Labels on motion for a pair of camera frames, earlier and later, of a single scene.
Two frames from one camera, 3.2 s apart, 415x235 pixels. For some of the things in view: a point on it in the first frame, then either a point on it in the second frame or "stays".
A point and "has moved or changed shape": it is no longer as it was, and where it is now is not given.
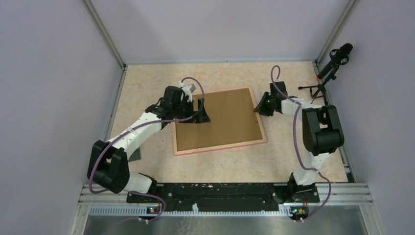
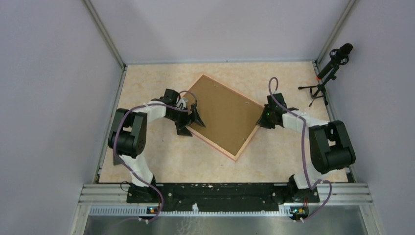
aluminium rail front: x=337 y=194 stays
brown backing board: x=232 y=118 has moved or changed shape
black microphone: x=337 y=57 stays
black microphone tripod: x=319 y=91 stays
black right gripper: x=261 y=109 to x=262 y=122
